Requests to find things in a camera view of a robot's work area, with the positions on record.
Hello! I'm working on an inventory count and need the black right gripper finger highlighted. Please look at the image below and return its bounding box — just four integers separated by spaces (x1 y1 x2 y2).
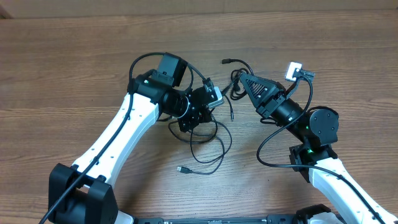
239 73 280 93
242 81 267 108

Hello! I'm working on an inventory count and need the black USB cable short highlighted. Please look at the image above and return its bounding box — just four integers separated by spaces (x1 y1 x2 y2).
167 93 234 144

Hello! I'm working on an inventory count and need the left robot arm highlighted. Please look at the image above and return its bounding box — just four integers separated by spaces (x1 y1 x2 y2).
41 52 223 223

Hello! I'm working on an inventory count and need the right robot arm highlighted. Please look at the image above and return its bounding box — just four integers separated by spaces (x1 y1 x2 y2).
239 70 397 223

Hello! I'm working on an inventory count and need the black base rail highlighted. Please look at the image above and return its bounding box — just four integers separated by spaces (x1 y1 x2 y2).
133 203 346 224

